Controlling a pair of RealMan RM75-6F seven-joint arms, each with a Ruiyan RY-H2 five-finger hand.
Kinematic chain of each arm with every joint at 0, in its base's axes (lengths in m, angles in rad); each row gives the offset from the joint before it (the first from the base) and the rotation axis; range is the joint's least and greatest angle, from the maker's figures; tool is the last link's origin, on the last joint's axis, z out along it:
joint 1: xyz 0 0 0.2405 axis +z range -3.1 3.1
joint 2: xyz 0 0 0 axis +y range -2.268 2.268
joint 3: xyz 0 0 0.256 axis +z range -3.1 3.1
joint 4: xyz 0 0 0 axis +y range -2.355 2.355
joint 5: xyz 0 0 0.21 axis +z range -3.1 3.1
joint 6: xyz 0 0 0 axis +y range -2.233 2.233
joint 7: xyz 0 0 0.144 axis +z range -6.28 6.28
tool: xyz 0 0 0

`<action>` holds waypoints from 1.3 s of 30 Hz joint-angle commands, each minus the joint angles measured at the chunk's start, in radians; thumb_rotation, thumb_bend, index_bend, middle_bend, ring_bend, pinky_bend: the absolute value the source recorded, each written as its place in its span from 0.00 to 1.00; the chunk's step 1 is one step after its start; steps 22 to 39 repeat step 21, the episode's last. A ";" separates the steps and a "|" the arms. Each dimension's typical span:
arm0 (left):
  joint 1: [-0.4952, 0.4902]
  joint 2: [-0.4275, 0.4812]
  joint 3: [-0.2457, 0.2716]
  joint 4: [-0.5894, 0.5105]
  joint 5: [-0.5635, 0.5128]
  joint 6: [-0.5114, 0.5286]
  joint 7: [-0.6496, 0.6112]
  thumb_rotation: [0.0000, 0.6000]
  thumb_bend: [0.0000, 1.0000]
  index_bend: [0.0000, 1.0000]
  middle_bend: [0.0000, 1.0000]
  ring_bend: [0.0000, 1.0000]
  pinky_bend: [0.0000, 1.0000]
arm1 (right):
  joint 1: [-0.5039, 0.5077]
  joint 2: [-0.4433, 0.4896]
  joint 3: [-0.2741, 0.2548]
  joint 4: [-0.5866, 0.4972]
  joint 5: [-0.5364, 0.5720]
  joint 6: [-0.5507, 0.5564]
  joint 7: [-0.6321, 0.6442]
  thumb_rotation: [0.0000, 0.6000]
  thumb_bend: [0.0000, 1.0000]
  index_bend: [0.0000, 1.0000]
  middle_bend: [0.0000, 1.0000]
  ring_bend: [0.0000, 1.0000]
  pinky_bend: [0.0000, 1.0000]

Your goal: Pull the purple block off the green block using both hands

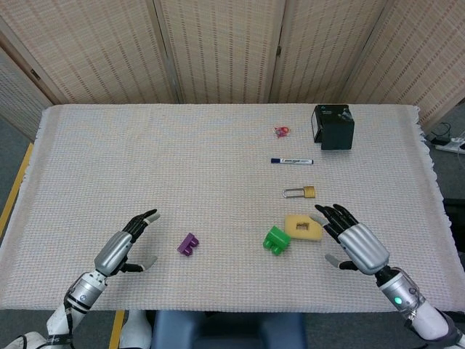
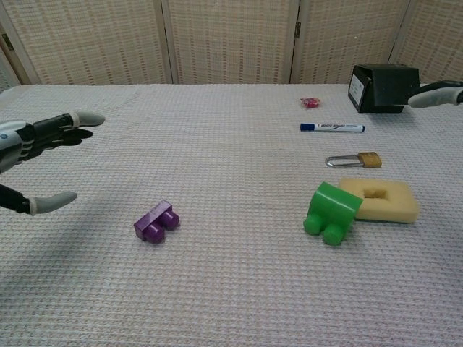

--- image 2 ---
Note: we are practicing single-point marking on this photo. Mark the woven folding screen panel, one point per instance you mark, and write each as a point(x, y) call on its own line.
point(343, 36)
point(6, 74)
point(231, 39)
point(90, 39)
point(437, 36)

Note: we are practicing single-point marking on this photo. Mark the metal screen hinge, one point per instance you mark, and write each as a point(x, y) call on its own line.
point(298, 29)

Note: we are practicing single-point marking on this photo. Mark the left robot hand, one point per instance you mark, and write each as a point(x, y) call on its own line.
point(40, 135)

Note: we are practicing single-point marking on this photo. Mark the white woven tablecloth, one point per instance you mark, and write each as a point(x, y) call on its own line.
point(231, 271)

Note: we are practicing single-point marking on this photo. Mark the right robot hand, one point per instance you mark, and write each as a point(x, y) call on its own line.
point(437, 95)

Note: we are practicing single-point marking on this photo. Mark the red rubber bands bundle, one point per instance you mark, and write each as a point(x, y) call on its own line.
point(309, 102)

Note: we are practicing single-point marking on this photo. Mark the blue whiteboard marker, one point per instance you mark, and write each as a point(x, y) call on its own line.
point(332, 127)

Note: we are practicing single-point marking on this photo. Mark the brass padlock long shackle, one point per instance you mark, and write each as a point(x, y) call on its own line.
point(369, 159)

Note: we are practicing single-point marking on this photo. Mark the purple toy block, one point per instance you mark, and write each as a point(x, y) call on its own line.
point(156, 222)

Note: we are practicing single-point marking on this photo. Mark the yellow sponge with hole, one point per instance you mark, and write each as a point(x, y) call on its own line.
point(394, 206)

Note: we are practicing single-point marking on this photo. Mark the black cardboard box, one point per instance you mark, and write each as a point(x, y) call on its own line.
point(387, 86)

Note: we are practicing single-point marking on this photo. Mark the green toy block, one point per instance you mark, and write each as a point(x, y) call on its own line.
point(332, 209)

